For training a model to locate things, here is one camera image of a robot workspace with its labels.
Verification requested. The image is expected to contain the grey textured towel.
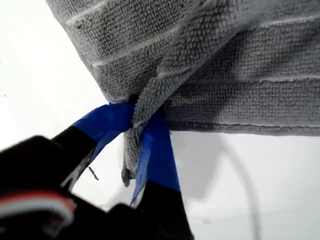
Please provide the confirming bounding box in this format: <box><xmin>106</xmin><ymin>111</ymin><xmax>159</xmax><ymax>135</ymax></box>
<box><xmin>44</xmin><ymin>0</ymin><xmax>320</xmax><ymax>188</ymax></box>

